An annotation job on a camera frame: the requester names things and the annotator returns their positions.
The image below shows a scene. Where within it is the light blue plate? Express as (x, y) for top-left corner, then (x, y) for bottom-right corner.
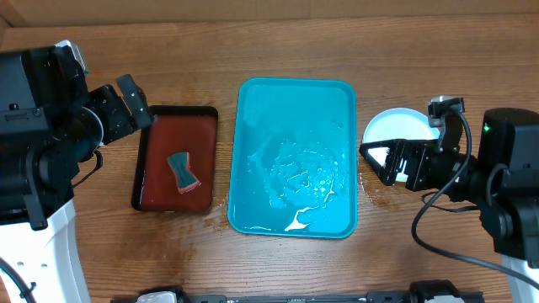
(361, 108), (440, 162)

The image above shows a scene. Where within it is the green and orange sponge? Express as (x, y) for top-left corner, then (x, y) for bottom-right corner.
(167, 152), (200, 194)

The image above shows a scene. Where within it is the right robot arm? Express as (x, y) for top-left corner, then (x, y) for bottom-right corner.
(360, 106), (538, 302)

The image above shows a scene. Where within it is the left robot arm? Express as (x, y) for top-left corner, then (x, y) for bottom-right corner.
(1, 40), (153, 302)

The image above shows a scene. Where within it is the black tray with red liquid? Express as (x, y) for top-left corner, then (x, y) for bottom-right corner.
(131, 105), (218, 213)

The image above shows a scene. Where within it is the teal plastic tray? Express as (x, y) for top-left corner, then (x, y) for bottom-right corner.
(227, 77), (358, 239)

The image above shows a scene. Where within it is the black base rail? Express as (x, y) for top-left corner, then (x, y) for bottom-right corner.
(110, 279), (485, 303)

